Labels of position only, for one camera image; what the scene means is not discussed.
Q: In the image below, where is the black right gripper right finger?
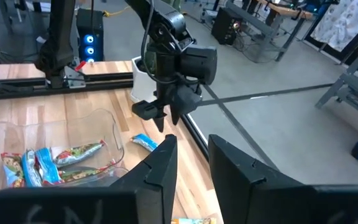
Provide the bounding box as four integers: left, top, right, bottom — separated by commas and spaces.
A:
208, 134, 307, 224

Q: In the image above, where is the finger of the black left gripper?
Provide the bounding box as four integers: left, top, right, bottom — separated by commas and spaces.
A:
154, 119, 168, 133
169, 106, 183, 126

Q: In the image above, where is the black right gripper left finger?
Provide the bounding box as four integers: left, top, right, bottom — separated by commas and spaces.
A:
109, 133, 179, 224

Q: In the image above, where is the oatmeal raisin granola bar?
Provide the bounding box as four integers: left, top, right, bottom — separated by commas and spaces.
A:
130, 133, 160, 153

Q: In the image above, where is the peanut butter granola bar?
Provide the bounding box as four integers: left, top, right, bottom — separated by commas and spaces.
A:
171, 217, 218, 224

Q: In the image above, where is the green cactus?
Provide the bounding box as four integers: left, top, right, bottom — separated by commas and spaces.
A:
144, 49, 158, 75

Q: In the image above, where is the black computer case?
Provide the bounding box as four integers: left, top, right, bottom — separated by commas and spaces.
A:
211, 6, 244, 47

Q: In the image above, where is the small red lever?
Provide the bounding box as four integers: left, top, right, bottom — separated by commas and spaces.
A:
74, 60, 88, 73

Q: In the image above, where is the computer tower with blue lights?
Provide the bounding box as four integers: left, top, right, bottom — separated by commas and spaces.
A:
75, 8, 105, 63

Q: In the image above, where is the grey desk with wooden top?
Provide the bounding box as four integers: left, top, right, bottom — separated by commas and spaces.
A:
314, 47, 358, 125

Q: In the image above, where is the patterned white curtain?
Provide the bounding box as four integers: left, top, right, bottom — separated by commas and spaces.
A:
309, 0, 358, 53

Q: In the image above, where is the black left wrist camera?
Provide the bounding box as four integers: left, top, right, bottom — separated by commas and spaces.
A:
131, 99, 168, 121

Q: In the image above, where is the silver metal bracket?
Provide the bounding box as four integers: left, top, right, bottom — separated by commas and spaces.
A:
63, 64, 87, 90

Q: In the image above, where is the yellow floor cable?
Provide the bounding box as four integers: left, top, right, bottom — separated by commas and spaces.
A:
102, 6, 131, 19

